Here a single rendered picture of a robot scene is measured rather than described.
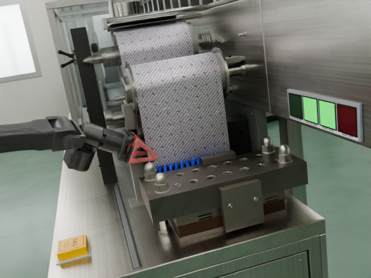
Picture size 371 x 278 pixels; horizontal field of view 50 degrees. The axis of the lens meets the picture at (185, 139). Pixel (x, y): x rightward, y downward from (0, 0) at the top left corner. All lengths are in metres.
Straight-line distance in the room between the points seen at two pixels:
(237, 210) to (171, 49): 0.59
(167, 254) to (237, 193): 0.21
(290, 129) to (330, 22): 0.64
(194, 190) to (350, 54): 0.44
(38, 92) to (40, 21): 1.07
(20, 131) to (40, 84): 5.70
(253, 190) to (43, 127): 0.51
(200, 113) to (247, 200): 0.28
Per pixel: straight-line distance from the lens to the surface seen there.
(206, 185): 0.93
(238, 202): 0.95
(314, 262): 1.07
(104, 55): 1.31
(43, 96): 6.66
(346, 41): 0.76
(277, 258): 1.01
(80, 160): 1.05
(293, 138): 1.38
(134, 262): 0.94
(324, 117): 0.83
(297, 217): 1.03
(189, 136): 1.09
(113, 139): 1.02
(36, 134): 0.95
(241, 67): 1.16
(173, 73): 1.06
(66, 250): 1.02
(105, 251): 1.01
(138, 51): 1.27
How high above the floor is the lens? 1.39
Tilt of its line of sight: 15 degrees down
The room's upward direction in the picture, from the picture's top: 9 degrees counter-clockwise
